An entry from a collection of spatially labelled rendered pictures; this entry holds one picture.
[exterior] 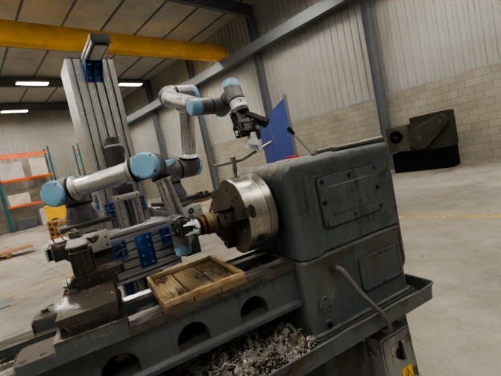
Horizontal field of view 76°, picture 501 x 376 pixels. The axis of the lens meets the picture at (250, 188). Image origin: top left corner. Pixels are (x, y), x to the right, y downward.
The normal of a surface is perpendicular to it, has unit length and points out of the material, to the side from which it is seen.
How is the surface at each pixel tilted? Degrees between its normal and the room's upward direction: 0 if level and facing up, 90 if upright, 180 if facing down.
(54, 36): 90
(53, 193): 91
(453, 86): 90
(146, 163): 89
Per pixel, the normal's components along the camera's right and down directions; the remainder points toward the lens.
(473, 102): -0.71, 0.21
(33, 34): 0.68, -0.07
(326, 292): 0.44, -0.01
